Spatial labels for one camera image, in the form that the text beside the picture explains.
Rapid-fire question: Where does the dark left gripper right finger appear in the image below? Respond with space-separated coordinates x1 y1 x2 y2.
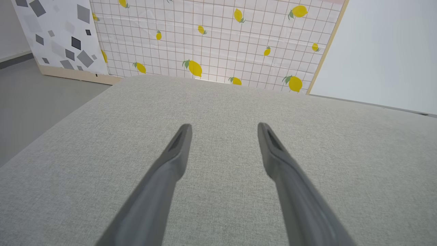
257 122 357 246

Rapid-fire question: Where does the lemon print partition screen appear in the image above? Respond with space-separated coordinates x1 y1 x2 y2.
89 0 350 96

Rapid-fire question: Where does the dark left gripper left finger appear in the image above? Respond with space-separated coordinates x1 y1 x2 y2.
96 124 193 246

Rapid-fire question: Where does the grey geometric print panel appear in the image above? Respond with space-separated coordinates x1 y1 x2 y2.
11 0 123 86

